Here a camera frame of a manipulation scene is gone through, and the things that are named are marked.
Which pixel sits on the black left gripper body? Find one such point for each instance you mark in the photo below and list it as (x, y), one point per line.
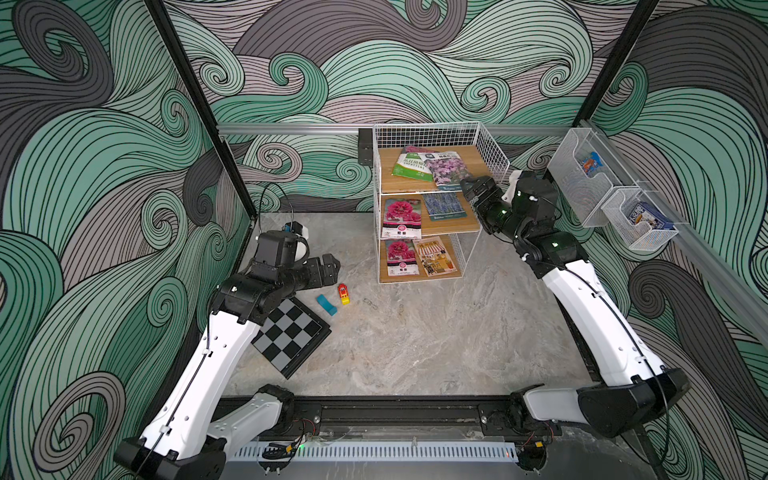
(306, 276)

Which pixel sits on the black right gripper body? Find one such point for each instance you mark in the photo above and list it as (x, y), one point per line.
(498, 212)

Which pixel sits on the lavender blue seed bag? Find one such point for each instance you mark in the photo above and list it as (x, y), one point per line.
(443, 206)

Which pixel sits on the purple flower seed bag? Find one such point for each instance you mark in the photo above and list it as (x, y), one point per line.
(448, 169)

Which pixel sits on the pink flower seed bag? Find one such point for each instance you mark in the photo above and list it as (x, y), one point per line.
(401, 258)
(402, 219)

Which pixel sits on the green white seed bag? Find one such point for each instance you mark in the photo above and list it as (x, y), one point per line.
(412, 166)

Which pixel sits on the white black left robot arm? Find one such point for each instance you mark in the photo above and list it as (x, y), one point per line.
(184, 441)

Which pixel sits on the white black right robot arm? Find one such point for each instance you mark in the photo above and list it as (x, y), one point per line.
(633, 385)

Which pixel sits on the illustrated shop seed bag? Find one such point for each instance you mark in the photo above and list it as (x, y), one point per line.
(434, 257)

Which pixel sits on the red yellow toy car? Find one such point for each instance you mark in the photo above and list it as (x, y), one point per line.
(344, 294)

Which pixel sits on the teal toy block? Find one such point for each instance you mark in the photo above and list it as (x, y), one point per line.
(326, 305)

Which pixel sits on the black white checker board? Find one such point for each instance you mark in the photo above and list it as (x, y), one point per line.
(290, 335)

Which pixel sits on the blue red item in bin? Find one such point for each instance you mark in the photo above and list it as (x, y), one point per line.
(591, 164)

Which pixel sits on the blue packet in bin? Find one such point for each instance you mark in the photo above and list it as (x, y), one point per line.
(643, 211)

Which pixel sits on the white wire shelf rack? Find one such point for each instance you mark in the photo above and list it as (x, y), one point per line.
(424, 229)

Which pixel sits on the clear wall bin upper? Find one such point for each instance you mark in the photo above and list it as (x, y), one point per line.
(585, 195)

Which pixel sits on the clear wall bin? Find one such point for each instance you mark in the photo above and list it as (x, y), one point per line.
(641, 237)
(585, 195)

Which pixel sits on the black corner frame post right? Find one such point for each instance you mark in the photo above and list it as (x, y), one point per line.
(615, 54)

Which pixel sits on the black corner frame post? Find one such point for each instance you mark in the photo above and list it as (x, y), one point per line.
(169, 35)
(615, 54)

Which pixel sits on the clear wall bin lower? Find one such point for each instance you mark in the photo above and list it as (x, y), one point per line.
(641, 237)

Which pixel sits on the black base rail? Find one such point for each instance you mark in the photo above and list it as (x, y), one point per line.
(482, 416)

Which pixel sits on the black box on rail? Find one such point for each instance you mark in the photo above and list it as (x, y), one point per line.
(365, 147)

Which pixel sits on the white slotted cable duct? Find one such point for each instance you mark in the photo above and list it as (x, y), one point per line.
(407, 451)

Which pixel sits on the black corner frame post left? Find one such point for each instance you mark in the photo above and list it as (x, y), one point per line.
(169, 35)

